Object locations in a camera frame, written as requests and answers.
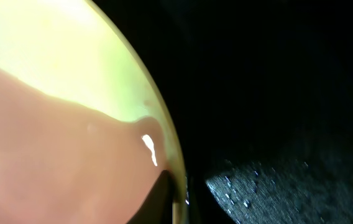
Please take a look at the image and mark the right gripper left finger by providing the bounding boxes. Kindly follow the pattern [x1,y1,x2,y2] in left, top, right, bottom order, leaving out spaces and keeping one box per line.
[127,170,175,224]

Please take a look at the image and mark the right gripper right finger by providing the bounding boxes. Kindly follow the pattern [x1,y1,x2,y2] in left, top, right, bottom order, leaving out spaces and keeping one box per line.
[206,148,353,224]

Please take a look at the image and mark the yellow plate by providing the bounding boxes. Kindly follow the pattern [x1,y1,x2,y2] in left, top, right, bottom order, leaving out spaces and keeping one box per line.
[0,0,188,224]

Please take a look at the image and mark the round black serving tray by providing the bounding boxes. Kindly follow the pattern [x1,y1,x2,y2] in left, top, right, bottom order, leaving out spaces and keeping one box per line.
[98,0,353,223]

